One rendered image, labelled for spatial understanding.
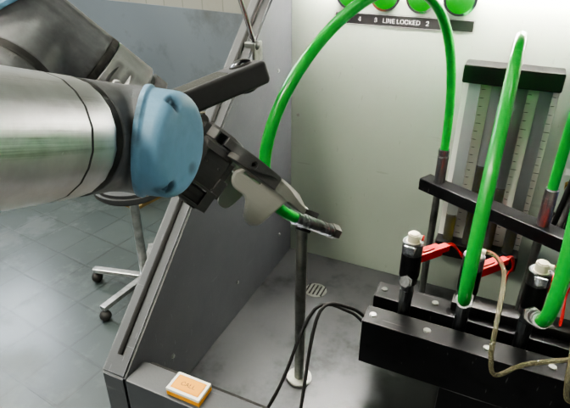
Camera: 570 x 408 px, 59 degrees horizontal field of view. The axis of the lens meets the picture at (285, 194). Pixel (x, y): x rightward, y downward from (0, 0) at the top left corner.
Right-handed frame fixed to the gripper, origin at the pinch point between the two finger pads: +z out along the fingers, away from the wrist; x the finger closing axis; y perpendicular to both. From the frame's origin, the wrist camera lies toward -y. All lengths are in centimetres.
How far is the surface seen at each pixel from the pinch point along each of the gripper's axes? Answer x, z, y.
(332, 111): -31.1, 16.5, -22.2
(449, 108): -6.9, 19.7, -27.3
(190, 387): -4.9, 7.4, 26.5
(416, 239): 2.1, 19.8, -5.9
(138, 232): -162, 46, 31
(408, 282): 2.4, 22.5, -0.6
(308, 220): -2.1, 6.3, 0.6
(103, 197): -152, 22, 26
